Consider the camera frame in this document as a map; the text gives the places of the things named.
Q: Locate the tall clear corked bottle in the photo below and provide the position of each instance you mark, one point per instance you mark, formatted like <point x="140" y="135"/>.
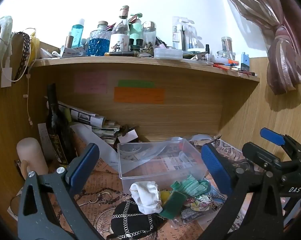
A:
<point x="120" y="35"/>

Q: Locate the small pink bottle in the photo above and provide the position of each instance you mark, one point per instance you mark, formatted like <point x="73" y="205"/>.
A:
<point x="161" y="43"/>

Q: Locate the small brown bottle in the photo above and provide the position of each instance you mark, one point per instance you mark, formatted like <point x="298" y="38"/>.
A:
<point x="69" y="42"/>

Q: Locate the glass bottle with blue liquid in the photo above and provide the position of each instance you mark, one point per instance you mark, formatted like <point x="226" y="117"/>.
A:
<point x="98" y="43"/>

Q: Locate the white carton box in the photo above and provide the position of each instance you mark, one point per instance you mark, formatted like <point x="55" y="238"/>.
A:
<point x="73" y="52"/>

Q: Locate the white charger plug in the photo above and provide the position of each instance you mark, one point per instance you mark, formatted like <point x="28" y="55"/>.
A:
<point x="6" y="77"/>

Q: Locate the toothbrush blister pack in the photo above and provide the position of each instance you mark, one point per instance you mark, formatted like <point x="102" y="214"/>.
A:
<point x="191" y="36"/>
<point x="176" y="33"/>

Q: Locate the clear plastic bag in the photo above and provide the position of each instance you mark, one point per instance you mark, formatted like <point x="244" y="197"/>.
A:
<point x="208" y="217"/>

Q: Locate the clear bottle with silver cap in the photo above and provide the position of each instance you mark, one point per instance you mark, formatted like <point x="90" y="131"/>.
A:
<point x="149" y="33"/>

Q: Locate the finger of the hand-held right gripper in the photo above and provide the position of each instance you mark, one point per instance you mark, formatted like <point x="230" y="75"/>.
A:
<point x="258" y="153"/>
<point x="271" y="135"/>

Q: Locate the wooden shelf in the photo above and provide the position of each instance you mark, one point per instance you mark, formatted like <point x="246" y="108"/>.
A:
<point x="165" y="66"/>

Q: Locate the stack of rolled papers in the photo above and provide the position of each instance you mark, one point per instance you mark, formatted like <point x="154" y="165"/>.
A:
<point x="90" y="120"/>

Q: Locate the white sock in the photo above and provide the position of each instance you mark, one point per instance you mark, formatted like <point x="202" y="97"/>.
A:
<point x="146" y="197"/>

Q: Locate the floral cloth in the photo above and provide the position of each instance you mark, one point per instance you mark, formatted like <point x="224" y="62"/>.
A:
<point x="201" y="203"/>

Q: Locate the newspaper print tablecloth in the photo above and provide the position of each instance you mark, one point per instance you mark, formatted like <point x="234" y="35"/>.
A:
<point x="98" y="185"/>

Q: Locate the small white cardboard box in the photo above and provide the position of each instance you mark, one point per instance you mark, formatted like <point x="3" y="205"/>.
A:
<point x="128" y="135"/>

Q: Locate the dark gold pen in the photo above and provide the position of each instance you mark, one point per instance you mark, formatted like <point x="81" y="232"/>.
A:
<point x="120" y="54"/>

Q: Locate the mint green pump bottle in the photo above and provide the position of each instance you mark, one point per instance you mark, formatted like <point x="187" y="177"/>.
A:
<point x="136" y="28"/>

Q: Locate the green sticky note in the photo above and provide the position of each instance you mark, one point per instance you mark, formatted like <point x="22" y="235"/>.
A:
<point x="136" y="83"/>

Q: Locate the yellow headband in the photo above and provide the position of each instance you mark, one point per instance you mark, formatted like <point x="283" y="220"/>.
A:
<point x="35" y="50"/>

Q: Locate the dark wine bottle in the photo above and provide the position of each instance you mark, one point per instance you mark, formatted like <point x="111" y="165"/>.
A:
<point x="58" y="130"/>

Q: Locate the orange sticky note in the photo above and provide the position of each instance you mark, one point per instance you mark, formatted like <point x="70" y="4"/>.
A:
<point x="139" y="95"/>

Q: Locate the blue pencil sharpener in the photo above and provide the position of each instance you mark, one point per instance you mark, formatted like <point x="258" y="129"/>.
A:
<point x="245" y="61"/>

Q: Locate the red feathery pen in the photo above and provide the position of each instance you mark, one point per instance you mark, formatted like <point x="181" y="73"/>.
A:
<point x="219" y="65"/>

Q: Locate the clear tube of pencils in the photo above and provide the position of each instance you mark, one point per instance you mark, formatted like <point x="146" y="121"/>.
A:
<point x="227" y="43"/>

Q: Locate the clear flat plastic case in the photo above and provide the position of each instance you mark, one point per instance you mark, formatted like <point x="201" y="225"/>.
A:
<point x="168" y="53"/>

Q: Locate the orange marker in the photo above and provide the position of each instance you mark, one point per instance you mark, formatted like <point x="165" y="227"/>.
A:
<point x="233" y="61"/>

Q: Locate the grey patterned cloth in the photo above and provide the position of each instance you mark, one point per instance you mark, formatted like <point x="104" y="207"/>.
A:
<point x="189" y="214"/>

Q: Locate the light blue toner bottle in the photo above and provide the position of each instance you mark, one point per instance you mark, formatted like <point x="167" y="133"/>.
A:
<point x="78" y="33"/>

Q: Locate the green striped cloth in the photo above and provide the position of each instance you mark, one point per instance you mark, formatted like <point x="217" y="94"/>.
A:
<point x="190" y="186"/>

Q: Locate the mauve curtain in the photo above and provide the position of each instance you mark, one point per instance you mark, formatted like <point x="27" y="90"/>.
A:
<point x="280" y="42"/>

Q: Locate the small black bottles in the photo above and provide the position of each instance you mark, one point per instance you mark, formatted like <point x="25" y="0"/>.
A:
<point x="136" y="44"/>

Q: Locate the yellow green sponge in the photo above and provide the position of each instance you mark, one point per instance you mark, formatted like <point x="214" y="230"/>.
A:
<point x="174" y="205"/>

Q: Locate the clear plastic box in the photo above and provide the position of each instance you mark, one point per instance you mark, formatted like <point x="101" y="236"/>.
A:
<point x="145" y="175"/>

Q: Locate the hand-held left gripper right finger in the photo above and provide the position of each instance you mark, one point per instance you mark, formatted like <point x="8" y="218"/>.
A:
<point x="215" y="170"/>

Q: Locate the pink sticky note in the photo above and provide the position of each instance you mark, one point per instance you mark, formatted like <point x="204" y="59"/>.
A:
<point x="90" y="82"/>

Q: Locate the black lace headband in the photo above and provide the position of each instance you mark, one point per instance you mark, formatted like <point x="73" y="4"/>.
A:
<point x="25" y="52"/>

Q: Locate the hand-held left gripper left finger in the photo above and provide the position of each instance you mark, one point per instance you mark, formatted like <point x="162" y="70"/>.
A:
<point x="84" y="165"/>

